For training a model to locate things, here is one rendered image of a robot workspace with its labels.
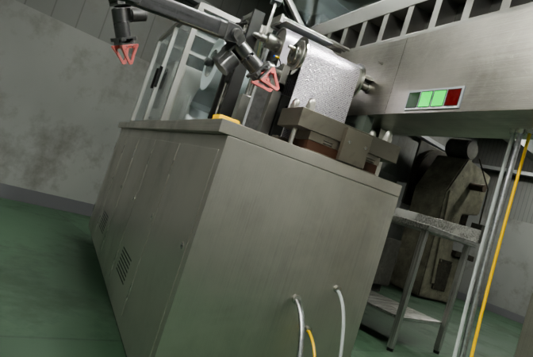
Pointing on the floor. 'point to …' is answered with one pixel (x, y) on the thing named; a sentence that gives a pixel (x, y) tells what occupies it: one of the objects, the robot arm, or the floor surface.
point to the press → (471, 176)
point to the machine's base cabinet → (232, 247)
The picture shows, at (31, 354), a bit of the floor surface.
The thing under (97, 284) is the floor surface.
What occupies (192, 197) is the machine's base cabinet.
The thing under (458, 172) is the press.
